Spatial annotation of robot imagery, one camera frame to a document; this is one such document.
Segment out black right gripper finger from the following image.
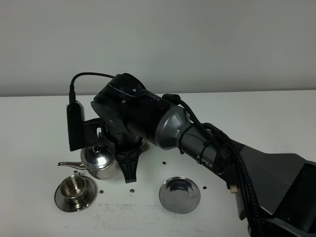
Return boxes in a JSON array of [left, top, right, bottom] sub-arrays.
[[116, 145, 141, 183]]

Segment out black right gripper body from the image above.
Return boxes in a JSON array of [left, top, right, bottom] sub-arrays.
[[82, 118, 142, 153]]

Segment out stainless steel teapot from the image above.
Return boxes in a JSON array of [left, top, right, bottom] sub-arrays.
[[57, 138, 151, 180]]

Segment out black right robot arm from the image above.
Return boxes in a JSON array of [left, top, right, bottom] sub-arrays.
[[91, 74, 316, 237]]

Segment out near stainless steel teacup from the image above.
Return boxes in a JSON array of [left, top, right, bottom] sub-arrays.
[[60, 175, 87, 199]]

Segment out steel teapot saucer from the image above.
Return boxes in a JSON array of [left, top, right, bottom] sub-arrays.
[[158, 176, 201, 214]]

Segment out near stainless steel saucer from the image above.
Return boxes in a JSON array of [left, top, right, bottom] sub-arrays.
[[54, 176, 98, 212]]

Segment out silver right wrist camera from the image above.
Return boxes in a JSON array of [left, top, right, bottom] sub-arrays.
[[67, 101, 84, 152]]

